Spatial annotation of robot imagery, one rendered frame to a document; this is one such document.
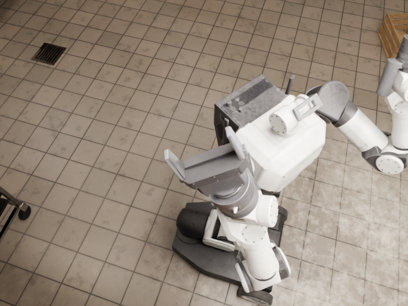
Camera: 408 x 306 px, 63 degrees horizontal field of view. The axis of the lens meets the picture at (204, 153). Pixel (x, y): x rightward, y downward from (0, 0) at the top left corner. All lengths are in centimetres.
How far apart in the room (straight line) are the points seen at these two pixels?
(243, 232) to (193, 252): 130
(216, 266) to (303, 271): 59
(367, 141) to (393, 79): 23
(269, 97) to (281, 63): 216
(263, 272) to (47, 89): 270
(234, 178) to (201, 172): 6
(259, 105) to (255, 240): 43
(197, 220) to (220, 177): 139
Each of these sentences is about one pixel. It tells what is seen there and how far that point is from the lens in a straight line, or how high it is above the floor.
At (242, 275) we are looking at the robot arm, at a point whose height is 130.
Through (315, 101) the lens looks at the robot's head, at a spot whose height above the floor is 151.
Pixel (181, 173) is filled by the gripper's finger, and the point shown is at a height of 169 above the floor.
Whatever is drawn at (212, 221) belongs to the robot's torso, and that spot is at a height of 35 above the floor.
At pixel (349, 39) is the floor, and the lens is 365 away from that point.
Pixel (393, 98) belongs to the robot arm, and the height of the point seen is 144.
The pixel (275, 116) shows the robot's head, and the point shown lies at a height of 149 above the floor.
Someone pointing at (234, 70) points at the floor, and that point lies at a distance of 309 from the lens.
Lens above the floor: 219
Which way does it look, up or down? 59 degrees down
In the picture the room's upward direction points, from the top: straight up
